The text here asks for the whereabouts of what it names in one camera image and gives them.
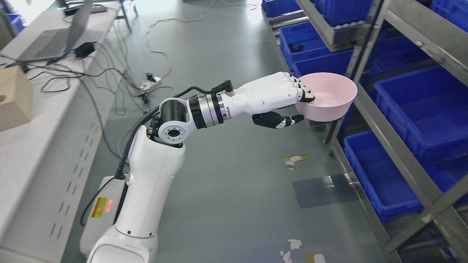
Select grey laptop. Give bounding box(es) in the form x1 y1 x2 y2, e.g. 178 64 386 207
17 0 92 62

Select blue bin right lower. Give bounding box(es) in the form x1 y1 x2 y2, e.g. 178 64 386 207
344 131 467 222

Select blue bin right middle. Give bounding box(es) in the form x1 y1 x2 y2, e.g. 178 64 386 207
375 65 468 164

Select pink ikea bowl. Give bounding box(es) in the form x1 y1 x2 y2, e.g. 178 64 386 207
295 73 358 122

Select blue bin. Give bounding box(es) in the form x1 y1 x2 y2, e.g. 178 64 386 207
375 65 468 164
344 131 467 222

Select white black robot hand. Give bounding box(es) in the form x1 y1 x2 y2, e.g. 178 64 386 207
221 72 315 129

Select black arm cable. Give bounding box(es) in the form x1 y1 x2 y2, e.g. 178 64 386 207
80 80 234 226

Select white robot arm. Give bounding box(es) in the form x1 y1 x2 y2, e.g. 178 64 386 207
80 91 239 263

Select white workbench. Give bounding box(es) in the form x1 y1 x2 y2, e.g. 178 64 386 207
1 3 124 263

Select steel shelf rack right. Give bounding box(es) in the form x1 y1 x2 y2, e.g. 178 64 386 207
262 0 467 263

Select white power strip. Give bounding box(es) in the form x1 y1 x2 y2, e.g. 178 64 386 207
139 73 162 91

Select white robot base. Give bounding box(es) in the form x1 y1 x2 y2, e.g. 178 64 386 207
80 176 125 259

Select black power adapter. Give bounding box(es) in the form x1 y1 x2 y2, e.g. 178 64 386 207
74 42 95 59

